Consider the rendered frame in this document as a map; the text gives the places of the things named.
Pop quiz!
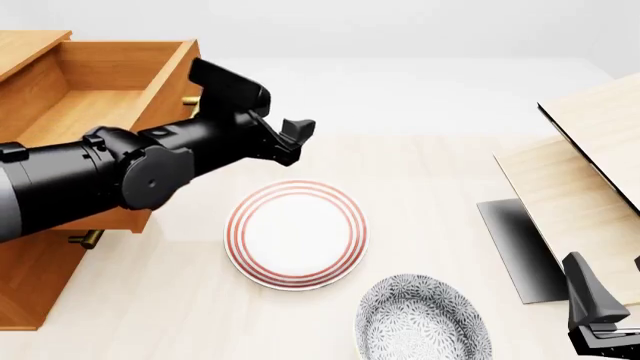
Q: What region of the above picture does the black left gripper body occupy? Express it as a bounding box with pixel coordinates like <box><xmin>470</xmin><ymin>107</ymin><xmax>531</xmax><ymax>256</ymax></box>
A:
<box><xmin>248</xmin><ymin>110</ymin><xmax>305</xmax><ymax>168</ymax></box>

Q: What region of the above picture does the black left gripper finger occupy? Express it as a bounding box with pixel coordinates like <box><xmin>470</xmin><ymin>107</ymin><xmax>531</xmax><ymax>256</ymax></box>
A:
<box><xmin>187</xmin><ymin>57</ymin><xmax>272</xmax><ymax>115</ymax></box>
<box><xmin>281</xmin><ymin>117</ymin><xmax>317</xmax><ymax>150</ymax></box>

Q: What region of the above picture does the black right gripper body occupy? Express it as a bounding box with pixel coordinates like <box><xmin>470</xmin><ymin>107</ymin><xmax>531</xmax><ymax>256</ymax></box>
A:
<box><xmin>566</xmin><ymin>322</ymin><xmax>640</xmax><ymax>357</ymax></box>

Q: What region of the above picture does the pale wooden shelf unit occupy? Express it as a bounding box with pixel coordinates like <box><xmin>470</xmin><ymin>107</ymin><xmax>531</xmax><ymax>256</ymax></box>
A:
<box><xmin>492</xmin><ymin>72</ymin><xmax>640</xmax><ymax>302</ymax></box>

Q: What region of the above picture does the white plate with red rings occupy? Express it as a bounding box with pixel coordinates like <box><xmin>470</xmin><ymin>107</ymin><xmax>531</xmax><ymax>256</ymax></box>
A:
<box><xmin>223</xmin><ymin>179</ymin><xmax>371</xmax><ymax>292</ymax></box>

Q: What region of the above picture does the brass drawer handle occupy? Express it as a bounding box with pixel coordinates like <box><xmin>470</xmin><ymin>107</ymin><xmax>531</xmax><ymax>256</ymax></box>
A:
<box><xmin>67</xmin><ymin>228</ymin><xmax>107</xmax><ymax>251</ymax></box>
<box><xmin>180</xmin><ymin>94</ymin><xmax>202</xmax><ymax>118</ymax></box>

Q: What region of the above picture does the wooden cabinet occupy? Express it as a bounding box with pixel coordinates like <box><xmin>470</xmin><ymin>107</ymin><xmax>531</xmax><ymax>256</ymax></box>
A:
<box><xmin>0</xmin><ymin>29</ymin><xmax>105</xmax><ymax>332</ymax></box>

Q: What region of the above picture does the open wooden drawer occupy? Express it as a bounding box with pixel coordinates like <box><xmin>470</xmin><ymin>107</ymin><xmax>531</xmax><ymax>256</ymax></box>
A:
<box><xmin>0</xmin><ymin>38</ymin><xmax>203</xmax><ymax>235</ymax></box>

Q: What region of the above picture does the grey patterned bowl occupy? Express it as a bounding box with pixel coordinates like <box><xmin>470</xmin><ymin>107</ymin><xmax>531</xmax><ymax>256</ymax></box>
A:
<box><xmin>353</xmin><ymin>273</ymin><xmax>494</xmax><ymax>360</ymax></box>

